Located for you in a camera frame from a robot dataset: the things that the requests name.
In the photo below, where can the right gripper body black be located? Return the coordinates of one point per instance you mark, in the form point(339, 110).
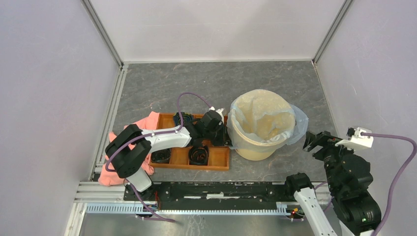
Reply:
point(329, 152)

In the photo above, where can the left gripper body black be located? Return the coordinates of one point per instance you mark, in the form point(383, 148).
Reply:
point(220, 135)

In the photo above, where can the light blue plastic trash bag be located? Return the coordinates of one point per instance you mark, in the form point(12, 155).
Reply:
point(270, 120)

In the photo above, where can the yellow round trash bin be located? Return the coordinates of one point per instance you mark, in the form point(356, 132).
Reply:
point(257, 151)

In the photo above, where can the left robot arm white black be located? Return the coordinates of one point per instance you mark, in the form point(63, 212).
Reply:
point(127, 152)

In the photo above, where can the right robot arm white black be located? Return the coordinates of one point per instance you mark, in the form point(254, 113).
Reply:
point(348, 178)

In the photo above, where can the orange compartment tray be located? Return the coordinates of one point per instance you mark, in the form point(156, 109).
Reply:
point(202, 130)

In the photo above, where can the black orange rolled belt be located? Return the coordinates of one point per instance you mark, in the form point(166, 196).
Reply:
point(198, 155)

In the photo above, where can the black rolled belt left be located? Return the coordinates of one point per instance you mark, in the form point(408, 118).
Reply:
point(161, 156)

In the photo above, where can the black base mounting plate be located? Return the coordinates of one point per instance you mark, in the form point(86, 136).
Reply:
point(215, 195)

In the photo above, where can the pink cloth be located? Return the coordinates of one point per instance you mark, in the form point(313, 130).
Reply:
point(108, 178)

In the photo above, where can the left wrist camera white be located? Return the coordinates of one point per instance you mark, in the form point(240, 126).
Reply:
point(220, 111)

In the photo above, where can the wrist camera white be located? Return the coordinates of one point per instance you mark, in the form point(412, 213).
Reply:
point(356, 141)
point(220, 111)

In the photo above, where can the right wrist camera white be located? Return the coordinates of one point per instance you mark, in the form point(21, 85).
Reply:
point(356, 141)

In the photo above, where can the aluminium frame rail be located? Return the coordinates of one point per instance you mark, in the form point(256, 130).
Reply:
point(102, 199)

